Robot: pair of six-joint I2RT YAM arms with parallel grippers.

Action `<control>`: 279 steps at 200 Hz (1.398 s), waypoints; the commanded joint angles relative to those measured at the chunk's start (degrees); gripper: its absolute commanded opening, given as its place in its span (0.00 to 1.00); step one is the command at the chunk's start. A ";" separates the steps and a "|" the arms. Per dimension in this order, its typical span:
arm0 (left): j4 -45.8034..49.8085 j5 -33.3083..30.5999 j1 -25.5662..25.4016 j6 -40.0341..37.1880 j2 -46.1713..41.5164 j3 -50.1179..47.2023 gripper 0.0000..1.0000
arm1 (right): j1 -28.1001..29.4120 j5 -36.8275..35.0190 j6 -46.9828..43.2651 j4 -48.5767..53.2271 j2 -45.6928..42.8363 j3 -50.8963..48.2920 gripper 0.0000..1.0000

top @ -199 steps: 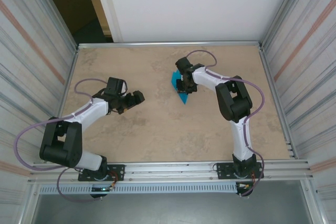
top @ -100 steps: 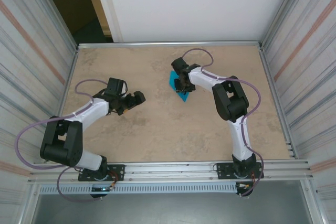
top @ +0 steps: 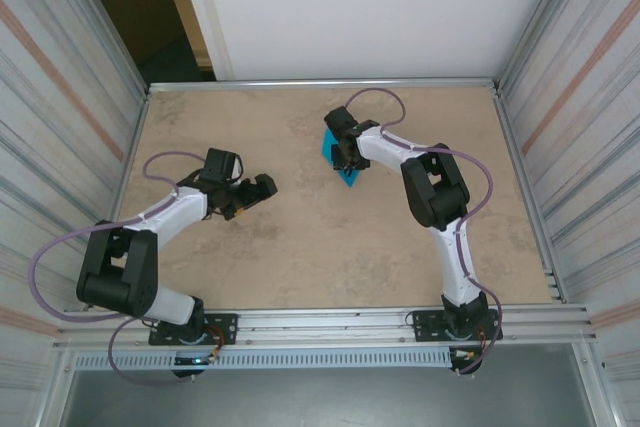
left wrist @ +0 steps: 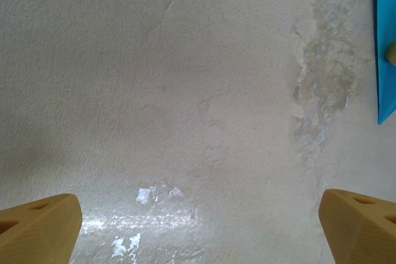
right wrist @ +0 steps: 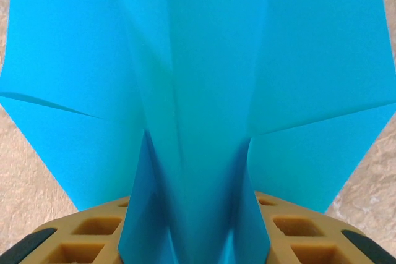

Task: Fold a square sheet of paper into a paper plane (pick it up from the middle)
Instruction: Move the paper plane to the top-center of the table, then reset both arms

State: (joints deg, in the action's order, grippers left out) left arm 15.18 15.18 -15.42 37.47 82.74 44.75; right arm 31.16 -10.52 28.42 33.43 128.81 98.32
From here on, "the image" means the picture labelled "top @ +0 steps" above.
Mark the teal blue cloth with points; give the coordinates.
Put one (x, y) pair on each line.
(350, 179)

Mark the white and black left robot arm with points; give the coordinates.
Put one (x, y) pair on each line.
(170, 212)

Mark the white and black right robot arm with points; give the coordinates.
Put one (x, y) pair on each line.
(455, 267)

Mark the small circuit board green light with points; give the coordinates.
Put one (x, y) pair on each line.
(192, 361)

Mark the translucent corrugated side panel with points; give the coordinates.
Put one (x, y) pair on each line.
(40, 147)
(600, 147)

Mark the thin aluminium table edge rail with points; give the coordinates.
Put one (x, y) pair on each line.
(325, 83)

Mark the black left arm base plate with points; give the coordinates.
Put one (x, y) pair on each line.
(225, 329)

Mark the aluminium side rail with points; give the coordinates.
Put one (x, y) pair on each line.
(139, 122)
(515, 157)

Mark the wide aluminium mounting rail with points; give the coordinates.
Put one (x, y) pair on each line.
(325, 327)

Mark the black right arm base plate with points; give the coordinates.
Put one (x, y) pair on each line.
(425, 324)

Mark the aluminium upright post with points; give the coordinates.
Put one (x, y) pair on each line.
(542, 22)
(112, 42)

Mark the tan wooden door frame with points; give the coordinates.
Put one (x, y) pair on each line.
(182, 7)

